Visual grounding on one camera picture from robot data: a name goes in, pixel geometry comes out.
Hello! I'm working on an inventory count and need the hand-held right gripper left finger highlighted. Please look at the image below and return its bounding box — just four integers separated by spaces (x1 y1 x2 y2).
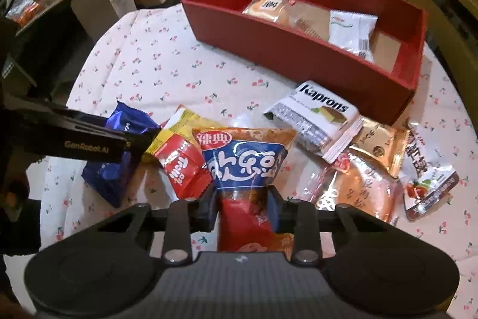
85 188 218 263

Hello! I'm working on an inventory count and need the brown bread clear packet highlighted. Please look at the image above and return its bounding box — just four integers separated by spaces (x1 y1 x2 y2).
287 1 337 44

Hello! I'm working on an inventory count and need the small red snack packet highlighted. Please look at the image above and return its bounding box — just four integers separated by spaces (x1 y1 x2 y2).
153 134 214 200

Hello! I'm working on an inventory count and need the round bun packet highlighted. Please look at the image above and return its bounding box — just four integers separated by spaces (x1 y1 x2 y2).
241 0 296 27

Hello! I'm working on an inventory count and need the person's left hand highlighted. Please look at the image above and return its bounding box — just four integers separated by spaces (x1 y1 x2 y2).
0 171 31 209

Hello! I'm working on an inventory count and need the white green-print snack packet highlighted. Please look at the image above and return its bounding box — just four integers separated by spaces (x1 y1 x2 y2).
328 10 379 62

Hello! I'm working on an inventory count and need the cherry print tablecloth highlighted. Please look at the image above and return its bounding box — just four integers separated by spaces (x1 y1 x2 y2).
39 3 478 319

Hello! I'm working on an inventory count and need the white packet with red fruit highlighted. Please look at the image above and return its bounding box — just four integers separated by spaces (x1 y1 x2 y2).
402 118 461 222

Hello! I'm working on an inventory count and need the yellow snack packet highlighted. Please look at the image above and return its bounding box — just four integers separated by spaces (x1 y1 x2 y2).
141 105 225 165

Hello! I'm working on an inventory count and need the clear orange bread packet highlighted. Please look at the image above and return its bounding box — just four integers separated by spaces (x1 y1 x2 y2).
298 150 403 223

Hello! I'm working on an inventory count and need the red cardboard box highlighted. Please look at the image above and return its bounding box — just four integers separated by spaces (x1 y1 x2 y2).
181 0 428 126

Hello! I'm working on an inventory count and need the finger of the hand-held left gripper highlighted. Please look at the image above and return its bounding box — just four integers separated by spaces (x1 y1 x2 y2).
50 107 162 163

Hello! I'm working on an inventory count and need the white wafer packet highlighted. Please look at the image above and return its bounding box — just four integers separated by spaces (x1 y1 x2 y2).
262 80 365 163

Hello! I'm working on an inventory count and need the gold orange snack packet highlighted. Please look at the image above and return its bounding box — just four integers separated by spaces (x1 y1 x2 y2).
349 116 412 180

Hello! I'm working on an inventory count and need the dark blue snack packet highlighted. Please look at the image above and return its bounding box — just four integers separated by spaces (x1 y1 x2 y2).
81 101 162 208

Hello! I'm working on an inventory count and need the blue orange red snack bag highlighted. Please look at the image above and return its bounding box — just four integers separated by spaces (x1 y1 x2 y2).
192 127 298 255

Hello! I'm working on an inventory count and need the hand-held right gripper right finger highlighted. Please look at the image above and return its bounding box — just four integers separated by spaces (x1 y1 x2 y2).
266 187 396 264

